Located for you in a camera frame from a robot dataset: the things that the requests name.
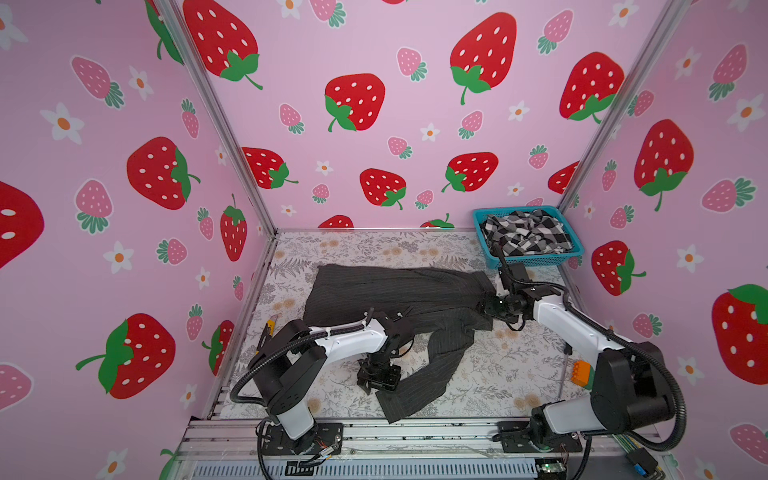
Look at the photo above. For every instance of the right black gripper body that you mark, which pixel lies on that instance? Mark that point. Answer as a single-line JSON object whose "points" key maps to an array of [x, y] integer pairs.
{"points": [[500, 308]]}

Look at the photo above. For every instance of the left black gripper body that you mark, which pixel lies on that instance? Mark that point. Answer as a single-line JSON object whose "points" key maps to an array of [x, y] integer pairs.
{"points": [[382, 373]]}

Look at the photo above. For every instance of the dark grey pinstriped shirt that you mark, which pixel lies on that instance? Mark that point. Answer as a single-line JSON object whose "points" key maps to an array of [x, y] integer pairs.
{"points": [[447, 305]]}

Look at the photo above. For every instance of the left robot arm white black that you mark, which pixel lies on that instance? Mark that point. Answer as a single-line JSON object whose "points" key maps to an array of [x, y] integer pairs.
{"points": [[280, 376]]}

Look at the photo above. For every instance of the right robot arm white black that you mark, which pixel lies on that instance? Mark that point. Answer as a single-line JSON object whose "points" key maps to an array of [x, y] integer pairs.
{"points": [[632, 393]]}

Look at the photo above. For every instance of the black white checkered shirt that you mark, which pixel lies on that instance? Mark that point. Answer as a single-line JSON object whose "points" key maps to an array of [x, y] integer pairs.
{"points": [[526, 233]]}

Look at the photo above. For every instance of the orange green toy block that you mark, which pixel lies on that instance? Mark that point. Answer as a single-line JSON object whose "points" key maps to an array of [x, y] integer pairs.
{"points": [[582, 375]]}

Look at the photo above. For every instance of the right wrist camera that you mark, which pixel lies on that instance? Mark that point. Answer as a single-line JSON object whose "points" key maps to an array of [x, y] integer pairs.
{"points": [[514, 274]]}

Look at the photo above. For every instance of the black handled screwdriver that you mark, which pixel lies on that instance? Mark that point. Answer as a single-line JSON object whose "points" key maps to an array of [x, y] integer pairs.
{"points": [[566, 360]]}

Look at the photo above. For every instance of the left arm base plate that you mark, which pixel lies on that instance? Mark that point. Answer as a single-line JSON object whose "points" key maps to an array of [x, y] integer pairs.
{"points": [[325, 438]]}

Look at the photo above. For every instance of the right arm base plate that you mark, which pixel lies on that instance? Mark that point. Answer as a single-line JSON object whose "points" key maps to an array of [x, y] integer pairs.
{"points": [[517, 436]]}

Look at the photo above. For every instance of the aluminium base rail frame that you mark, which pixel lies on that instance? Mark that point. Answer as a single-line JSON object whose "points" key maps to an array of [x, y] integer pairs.
{"points": [[443, 448]]}

